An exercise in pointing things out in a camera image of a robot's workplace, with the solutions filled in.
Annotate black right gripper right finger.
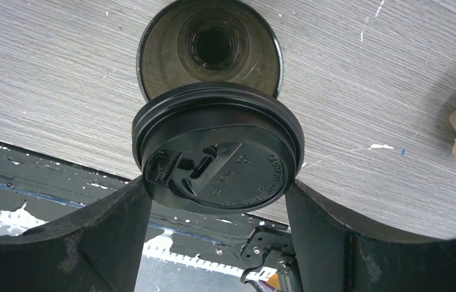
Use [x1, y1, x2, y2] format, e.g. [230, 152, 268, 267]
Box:
[285, 181, 456, 291]

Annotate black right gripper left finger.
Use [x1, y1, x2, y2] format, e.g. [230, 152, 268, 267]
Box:
[0, 178, 152, 291]

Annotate single black cup lid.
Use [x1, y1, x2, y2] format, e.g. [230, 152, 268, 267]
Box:
[132, 82, 305, 215]

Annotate single black coffee cup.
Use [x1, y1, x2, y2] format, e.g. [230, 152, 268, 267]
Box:
[136, 1, 284, 101]

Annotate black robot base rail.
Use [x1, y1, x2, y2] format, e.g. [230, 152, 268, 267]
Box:
[0, 133, 297, 292]

